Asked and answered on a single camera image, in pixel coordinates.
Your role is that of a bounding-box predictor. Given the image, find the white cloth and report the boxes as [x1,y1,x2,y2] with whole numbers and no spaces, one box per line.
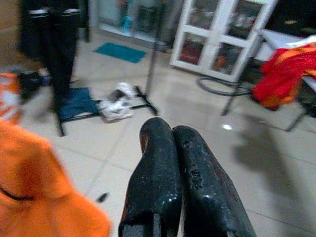
[286,34,316,50]

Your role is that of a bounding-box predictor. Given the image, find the black jacket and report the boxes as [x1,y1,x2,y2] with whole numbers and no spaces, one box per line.
[18,0,82,96]

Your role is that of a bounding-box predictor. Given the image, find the white glass door cabinet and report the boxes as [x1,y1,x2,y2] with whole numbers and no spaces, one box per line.
[169,0,279,84]

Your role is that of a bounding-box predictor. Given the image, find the red shirt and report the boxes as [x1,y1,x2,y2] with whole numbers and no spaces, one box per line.
[251,48,312,106]

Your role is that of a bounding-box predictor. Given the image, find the orange shirt black trim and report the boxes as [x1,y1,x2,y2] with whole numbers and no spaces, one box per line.
[0,119,112,237]

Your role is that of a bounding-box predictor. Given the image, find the grey vacuum hose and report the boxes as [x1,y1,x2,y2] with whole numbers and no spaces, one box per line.
[197,75,253,96]

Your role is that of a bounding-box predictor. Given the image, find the white table black legs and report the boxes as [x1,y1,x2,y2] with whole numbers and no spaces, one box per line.
[220,28,316,132]

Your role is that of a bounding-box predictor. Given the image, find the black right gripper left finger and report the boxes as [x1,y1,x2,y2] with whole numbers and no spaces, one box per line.
[118,117,184,237]

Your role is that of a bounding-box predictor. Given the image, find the teal floor mat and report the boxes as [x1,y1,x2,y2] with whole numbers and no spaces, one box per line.
[93,41,148,65]

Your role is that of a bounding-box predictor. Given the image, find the black clothes rack stand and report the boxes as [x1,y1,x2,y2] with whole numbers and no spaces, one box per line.
[51,0,165,138]

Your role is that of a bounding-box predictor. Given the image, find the dark blue cloth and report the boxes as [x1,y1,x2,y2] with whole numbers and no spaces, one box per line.
[58,86,101,121]

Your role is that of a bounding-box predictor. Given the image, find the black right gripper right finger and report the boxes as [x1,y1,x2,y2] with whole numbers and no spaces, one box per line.
[172,125,258,237]

